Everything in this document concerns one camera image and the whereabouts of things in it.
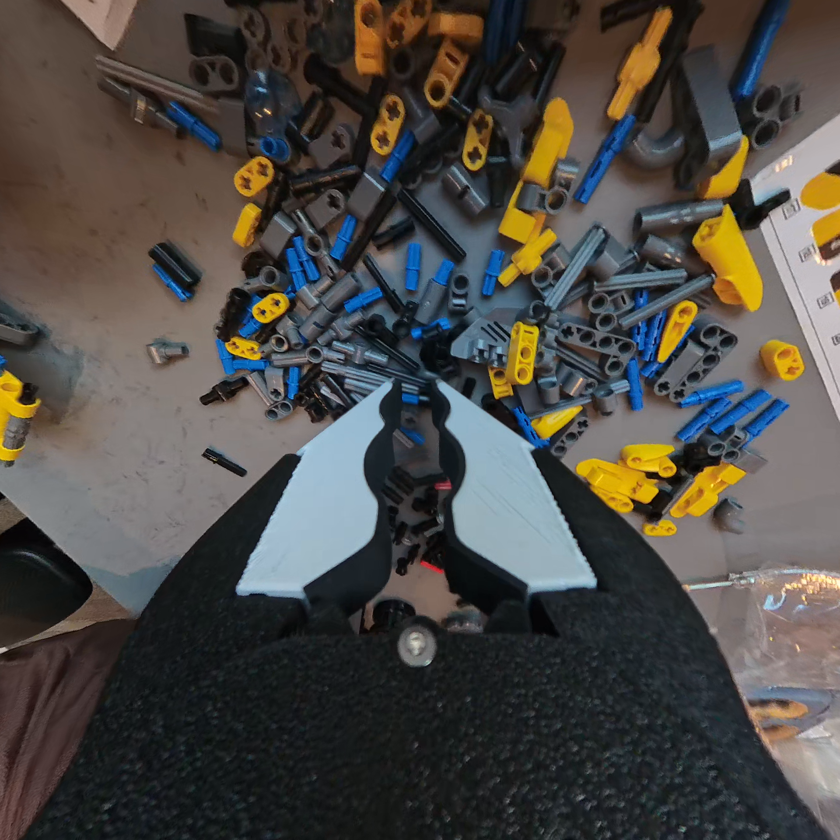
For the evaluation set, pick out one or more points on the yellow black sticker sheet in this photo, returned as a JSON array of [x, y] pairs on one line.
[[814, 229]]

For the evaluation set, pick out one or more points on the grey desk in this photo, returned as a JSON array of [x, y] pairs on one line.
[[98, 197]]

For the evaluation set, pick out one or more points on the black and blue connector piece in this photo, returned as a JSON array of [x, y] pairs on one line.
[[174, 270]]

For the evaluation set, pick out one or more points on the clear plastic bag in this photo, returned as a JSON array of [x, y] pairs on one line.
[[781, 656]]

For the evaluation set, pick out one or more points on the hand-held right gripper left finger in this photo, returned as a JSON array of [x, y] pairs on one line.
[[315, 518]]

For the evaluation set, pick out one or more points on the pile of small building pieces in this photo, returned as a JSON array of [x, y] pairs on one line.
[[492, 229]]

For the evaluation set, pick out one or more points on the small black axle pin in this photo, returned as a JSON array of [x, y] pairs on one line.
[[224, 463]]

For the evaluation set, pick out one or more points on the black pin connector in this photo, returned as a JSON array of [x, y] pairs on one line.
[[223, 390]]

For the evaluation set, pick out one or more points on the small grey pin piece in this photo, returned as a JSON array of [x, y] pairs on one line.
[[164, 352]]

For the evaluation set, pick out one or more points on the yellow panel vehicle assembly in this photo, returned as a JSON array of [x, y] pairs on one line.
[[13, 407]]

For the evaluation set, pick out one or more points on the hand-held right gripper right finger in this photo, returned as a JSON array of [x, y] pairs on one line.
[[518, 518]]

